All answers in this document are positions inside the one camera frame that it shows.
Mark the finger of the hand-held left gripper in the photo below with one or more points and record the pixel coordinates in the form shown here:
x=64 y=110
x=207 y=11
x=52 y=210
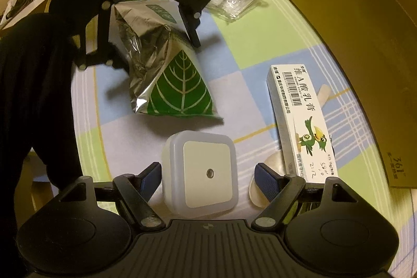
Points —
x=192 y=27
x=102 y=33

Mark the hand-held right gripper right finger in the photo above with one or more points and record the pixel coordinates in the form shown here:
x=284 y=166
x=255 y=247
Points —
x=267 y=182

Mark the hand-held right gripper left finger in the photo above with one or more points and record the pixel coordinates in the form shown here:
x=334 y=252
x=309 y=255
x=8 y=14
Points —
x=153 y=175

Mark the white plastic spoon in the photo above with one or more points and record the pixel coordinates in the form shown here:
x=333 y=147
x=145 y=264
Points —
x=273 y=160

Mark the white plug-in night light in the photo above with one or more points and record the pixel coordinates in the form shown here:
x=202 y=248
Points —
x=202 y=173

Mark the silver foil bag green leaf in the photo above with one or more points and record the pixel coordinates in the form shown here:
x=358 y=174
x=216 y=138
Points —
x=176 y=82

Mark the long white ointment box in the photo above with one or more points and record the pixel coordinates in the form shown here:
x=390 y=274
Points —
x=299 y=115

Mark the brown cardboard box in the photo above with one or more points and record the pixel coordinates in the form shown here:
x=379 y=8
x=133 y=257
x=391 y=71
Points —
x=358 y=20

